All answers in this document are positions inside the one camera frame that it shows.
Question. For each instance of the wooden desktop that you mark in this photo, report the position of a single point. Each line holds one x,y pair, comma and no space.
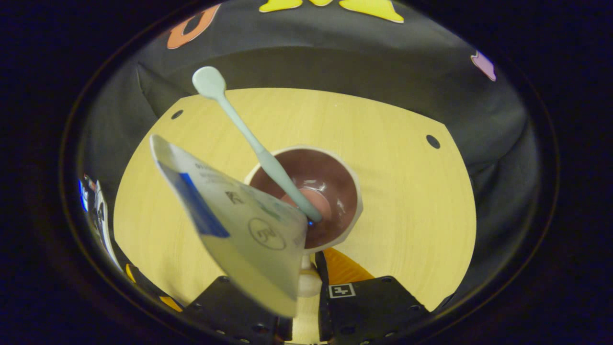
407,201

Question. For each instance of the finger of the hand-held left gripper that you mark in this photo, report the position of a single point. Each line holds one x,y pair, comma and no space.
153,292

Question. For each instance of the white device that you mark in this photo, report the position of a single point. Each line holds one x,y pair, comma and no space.
103,220

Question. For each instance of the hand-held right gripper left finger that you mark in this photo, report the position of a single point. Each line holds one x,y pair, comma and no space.
230,311

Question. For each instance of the pale green toothbrush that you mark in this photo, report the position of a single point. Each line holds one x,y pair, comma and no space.
244,129

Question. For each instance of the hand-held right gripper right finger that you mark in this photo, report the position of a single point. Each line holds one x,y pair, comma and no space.
368,311

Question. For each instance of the computer monitor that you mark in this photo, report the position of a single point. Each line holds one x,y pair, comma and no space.
83,194

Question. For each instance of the beige cup with brown inside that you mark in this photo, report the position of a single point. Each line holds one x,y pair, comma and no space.
335,182

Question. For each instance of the black backdrop cloth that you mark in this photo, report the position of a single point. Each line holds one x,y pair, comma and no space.
335,62

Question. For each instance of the white toothpaste tube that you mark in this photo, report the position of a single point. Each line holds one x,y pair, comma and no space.
249,230

